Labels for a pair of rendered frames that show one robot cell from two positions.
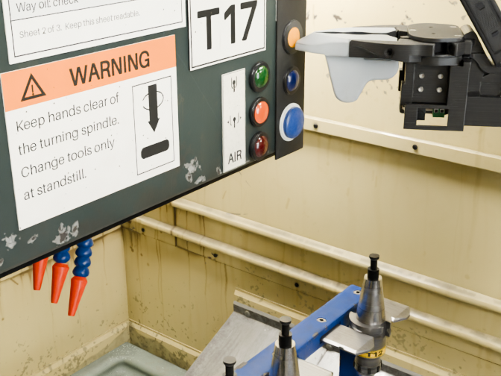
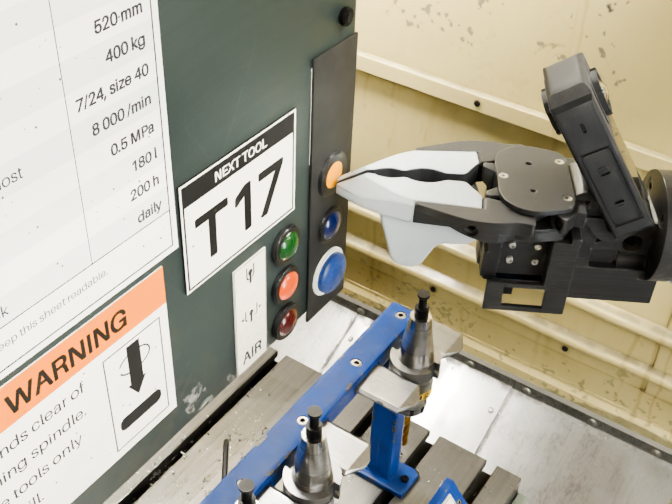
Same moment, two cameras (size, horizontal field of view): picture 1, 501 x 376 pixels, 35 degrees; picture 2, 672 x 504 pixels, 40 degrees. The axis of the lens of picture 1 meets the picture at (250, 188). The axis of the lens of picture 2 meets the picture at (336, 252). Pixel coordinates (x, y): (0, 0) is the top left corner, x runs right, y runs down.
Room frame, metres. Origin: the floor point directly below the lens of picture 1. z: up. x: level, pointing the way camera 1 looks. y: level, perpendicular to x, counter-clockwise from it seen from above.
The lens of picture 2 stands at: (0.23, 0.01, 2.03)
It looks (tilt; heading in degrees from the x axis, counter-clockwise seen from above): 39 degrees down; 354
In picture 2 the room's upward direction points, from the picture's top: 3 degrees clockwise
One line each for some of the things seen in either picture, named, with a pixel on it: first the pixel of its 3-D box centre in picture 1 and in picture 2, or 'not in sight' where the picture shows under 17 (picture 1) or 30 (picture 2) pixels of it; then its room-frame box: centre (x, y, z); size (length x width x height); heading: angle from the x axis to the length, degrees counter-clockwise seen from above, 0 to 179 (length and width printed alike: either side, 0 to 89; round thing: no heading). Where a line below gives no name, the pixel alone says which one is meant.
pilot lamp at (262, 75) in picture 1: (260, 76); (287, 245); (0.68, -0.01, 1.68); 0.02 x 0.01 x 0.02; 142
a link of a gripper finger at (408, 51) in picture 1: (400, 48); (485, 209); (0.68, -0.13, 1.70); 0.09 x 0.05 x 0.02; 82
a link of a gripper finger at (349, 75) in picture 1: (345, 69); (406, 226); (0.69, -0.08, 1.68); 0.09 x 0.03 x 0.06; 82
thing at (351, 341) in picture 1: (350, 340); (391, 390); (0.98, -0.14, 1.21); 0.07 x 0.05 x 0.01; 52
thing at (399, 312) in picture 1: (388, 309); (436, 338); (1.06, -0.21, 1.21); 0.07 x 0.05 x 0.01; 52
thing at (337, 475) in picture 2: not in sight; (312, 482); (0.85, -0.04, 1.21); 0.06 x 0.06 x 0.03
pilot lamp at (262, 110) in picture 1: (260, 112); (287, 285); (0.68, -0.01, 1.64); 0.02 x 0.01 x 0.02; 142
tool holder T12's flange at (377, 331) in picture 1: (370, 324); (414, 363); (1.02, -0.18, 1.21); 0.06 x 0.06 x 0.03
